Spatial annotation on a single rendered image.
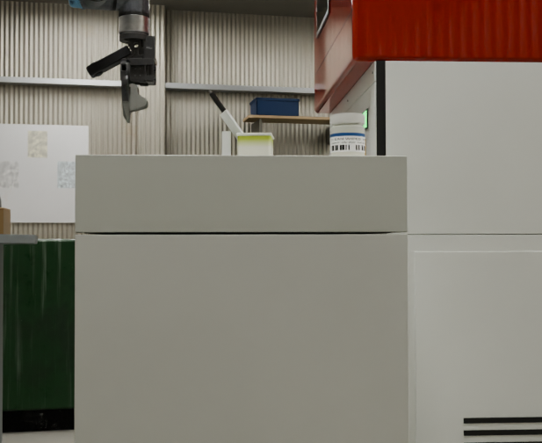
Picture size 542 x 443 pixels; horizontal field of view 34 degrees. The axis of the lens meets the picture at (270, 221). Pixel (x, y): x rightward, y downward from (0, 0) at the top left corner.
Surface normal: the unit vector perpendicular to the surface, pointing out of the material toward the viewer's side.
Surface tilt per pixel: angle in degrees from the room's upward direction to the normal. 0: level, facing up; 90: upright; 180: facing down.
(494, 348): 90
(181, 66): 90
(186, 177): 90
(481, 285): 90
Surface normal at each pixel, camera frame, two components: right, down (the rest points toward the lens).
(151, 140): 0.22, -0.03
